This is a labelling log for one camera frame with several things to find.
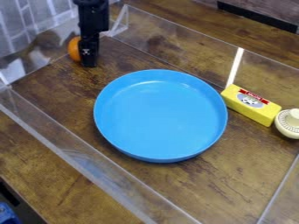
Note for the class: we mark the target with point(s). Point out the orange toy ball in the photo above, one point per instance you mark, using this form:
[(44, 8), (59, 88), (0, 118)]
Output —
[(73, 49)]

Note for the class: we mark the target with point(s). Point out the yellow toy butter block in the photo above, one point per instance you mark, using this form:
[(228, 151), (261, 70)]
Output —
[(251, 105)]

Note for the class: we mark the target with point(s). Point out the clear acrylic enclosure wall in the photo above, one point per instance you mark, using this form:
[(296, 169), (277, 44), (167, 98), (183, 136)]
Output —
[(69, 174)]

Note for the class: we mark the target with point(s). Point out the blue object at corner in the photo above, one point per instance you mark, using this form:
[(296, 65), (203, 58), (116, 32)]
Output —
[(6, 215)]

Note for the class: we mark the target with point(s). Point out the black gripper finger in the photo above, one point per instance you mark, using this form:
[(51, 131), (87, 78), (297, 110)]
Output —
[(88, 52)]

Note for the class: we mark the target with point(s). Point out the round blue tray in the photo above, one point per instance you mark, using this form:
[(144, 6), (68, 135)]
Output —
[(159, 115)]

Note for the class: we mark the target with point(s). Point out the cream round toy mushroom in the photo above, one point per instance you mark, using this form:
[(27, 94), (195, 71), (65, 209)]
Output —
[(287, 122)]

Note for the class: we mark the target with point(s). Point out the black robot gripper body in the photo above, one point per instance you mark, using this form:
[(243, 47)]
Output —
[(93, 13)]

